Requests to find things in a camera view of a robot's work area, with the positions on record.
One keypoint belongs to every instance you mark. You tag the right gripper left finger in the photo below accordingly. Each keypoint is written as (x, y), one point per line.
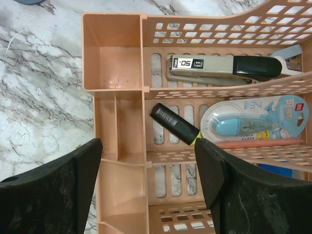
(53, 198)

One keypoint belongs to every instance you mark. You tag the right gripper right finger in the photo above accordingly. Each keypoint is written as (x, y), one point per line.
(245, 199)

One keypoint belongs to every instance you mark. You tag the peach plastic desk organizer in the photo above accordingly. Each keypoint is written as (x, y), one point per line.
(148, 181)

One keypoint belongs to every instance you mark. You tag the blue round coaster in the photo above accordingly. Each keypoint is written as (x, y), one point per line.
(29, 2)

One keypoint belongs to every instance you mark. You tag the blue flat item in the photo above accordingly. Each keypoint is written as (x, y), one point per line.
(277, 170)

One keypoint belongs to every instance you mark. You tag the white correction tape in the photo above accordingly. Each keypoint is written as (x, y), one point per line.
(260, 118)

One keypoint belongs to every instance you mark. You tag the black yellow highlighter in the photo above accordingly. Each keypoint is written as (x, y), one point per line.
(175, 124)

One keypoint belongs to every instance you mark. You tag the grey stapler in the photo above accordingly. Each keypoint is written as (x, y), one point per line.
(222, 71)

